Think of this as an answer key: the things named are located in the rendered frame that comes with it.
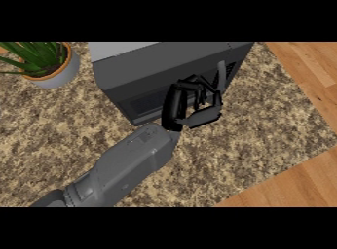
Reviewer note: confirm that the green plant in grey pot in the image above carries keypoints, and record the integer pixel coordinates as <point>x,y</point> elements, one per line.
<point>50,73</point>

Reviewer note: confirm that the dark grey microwave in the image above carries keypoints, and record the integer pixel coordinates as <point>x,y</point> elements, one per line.
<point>142,74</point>

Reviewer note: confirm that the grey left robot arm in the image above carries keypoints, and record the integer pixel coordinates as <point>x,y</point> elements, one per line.
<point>127,162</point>

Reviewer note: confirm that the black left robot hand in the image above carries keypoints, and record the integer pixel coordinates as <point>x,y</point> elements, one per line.
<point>171,107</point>

